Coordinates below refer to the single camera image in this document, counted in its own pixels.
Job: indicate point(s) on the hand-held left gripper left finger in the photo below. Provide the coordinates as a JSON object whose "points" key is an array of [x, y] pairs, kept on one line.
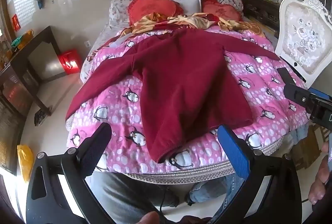
{"points": [[96, 146]]}

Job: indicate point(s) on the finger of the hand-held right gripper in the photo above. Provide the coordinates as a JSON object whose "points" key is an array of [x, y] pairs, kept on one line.
{"points": [[294, 93]]}

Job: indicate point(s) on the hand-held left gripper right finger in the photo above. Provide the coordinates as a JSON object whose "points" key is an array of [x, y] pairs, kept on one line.
{"points": [[233, 152]]}

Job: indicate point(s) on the maroon sweater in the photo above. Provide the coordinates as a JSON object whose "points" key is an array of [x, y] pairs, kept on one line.
{"points": [[181, 79]]}

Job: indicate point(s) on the person's right hand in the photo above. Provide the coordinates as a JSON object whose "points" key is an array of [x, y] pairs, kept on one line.
{"points": [[320, 174]]}

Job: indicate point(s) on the person's left hand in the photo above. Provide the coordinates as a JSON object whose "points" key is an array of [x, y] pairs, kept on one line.
{"points": [[149, 218]]}

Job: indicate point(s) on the pink penguin print blanket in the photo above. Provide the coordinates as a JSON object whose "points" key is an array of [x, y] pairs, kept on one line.
{"points": [[116, 110]]}

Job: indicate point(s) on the blue jeans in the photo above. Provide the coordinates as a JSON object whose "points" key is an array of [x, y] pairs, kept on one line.
{"points": [[210, 187]]}

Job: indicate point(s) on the brown wooden stool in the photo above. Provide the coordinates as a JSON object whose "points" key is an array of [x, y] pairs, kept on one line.
{"points": [[308, 151]]}

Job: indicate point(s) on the white ornate chair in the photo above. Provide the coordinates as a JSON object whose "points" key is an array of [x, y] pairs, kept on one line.
{"points": [[300, 32]]}

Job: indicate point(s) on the pair of dark shoes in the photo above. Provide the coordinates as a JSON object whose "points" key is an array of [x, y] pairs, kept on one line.
{"points": [[42, 116]]}

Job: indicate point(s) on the yellow plastic bag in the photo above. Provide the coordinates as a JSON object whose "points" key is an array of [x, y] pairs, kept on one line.
{"points": [[25, 161]]}

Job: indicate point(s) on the red bag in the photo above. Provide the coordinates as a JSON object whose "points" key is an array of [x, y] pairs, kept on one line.
{"points": [[68, 62]]}

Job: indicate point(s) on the dark carved wooden cabinet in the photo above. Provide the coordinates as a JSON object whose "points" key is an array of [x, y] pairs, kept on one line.
{"points": [[259, 9]]}

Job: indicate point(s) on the dark wooden table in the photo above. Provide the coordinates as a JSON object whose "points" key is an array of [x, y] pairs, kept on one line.
{"points": [[28, 60]]}

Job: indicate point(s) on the red heart pillow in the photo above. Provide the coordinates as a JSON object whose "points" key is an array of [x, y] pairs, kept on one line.
{"points": [[153, 7], [223, 10]]}

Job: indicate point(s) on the yellow and red cloth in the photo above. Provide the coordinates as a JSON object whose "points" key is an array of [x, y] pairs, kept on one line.
{"points": [[197, 22]]}

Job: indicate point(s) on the yellow bag on table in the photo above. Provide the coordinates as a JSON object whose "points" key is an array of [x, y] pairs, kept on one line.
{"points": [[26, 38]]}

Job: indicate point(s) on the green bag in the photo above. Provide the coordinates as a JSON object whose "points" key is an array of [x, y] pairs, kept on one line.
{"points": [[16, 42]]}

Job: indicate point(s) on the grey floral bed sheet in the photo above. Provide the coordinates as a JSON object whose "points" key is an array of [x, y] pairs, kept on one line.
{"points": [[116, 11]]}

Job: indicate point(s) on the white pillow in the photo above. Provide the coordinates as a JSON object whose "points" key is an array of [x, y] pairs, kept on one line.
{"points": [[189, 5]]}

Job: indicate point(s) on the red wall sign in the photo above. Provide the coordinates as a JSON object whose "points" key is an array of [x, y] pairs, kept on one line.
{"points": [[16, 22]]}

